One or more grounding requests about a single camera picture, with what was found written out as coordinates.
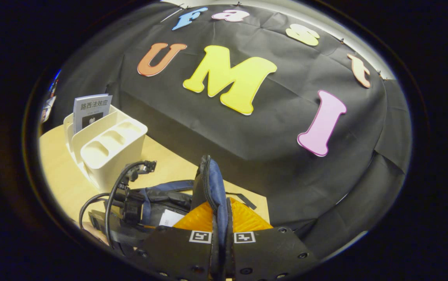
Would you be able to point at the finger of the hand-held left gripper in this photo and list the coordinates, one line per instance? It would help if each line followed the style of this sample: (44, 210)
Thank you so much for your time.
(126, 236)

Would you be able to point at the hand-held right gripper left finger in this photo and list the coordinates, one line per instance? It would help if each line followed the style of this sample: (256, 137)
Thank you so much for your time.
(177, 253)

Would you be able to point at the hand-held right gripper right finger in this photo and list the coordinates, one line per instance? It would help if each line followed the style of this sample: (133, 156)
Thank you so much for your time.
(266, 253)

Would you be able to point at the white plastic bookshelf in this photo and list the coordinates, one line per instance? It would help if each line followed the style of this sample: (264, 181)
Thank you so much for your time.
(118, 156)

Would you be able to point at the blue schoolbag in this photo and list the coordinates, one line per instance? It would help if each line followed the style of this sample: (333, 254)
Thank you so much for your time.
(218, 195)

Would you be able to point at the blue-grey cover book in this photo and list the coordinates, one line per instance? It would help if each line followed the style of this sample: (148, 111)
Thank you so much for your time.
(91, 113)

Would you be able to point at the lit screen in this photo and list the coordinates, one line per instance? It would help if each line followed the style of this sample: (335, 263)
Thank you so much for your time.
(55, 84)

